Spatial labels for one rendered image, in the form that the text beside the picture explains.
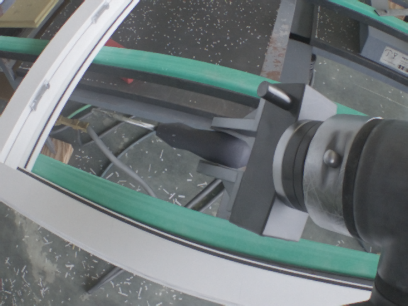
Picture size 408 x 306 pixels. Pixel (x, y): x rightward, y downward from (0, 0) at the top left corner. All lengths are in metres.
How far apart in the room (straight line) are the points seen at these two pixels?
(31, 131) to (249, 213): 0.35
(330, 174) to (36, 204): 0.32
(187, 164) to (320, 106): 1.14
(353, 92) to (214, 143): 1.42
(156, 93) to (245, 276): 0.59
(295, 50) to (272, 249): 0.70
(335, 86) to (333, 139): 1.52
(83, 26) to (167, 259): 0.39
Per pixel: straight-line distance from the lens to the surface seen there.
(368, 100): 1.81
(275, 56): 0.66
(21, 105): 0.53
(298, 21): 1.17
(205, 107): 0.86
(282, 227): 0.32
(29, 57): 0.74
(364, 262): 0.50
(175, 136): 0.43
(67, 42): 0.58
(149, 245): 0.39
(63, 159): 1.51
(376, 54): 1.09
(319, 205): 0.26
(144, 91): 0.90
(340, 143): 0.25
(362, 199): 0.22
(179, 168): 1.44
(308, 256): 0.47
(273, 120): 0.34
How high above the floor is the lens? 1.31
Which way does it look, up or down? 64 degrees down
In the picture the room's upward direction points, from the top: 4 degrees clockwise
